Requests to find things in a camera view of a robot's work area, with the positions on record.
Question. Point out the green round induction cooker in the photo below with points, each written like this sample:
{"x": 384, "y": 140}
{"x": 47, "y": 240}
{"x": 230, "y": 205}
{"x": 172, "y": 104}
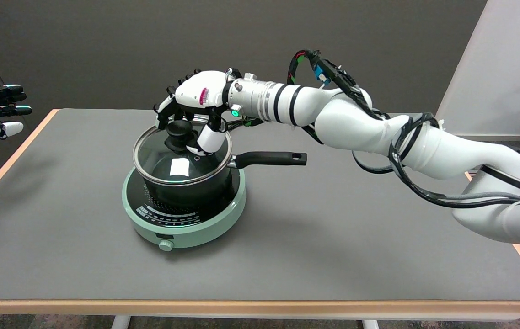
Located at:
{"x": 195, "y": 235}

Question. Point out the glass pot lid black knob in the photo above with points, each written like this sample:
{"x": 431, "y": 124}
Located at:
{"x": 177, "y": 132}

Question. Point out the gray table mat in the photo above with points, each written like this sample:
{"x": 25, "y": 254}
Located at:
{"x": 356, "y": 251}

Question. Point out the white partition panel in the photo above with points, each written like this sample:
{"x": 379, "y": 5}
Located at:
{"x": 506, "y": 68}

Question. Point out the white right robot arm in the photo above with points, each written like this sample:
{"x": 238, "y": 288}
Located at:
{"x": 356, "y": 123}

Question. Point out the white table leg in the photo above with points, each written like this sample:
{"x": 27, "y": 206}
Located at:
{"x": 120, "y": 322}
{"x": 370, "y": 325}

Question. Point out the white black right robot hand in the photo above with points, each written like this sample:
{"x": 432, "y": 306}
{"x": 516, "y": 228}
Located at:
{"x": 200, "y": 91}

